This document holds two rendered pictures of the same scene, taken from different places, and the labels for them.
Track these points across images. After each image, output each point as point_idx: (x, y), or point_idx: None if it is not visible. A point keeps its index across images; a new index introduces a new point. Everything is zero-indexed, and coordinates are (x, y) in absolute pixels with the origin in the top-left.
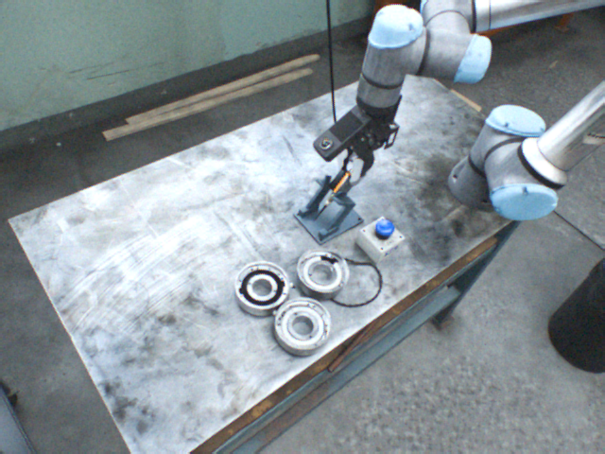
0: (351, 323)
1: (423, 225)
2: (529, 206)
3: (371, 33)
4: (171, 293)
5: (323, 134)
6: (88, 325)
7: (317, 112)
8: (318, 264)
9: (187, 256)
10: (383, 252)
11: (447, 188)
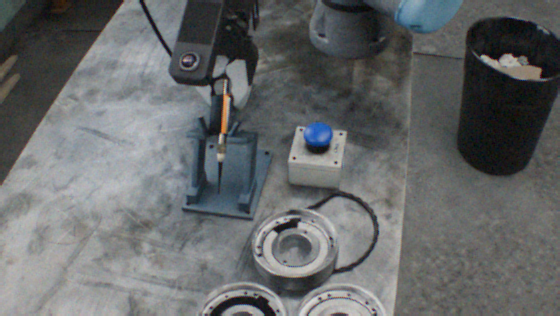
0: (381, 278)
1: (340, 109)
2: (445, 2)
3: None
4: None
5: (176, 52)
6: None
7: (96, 74)
8: (280, 241)
9: None
10: (340, 165)
11: (323, 54)
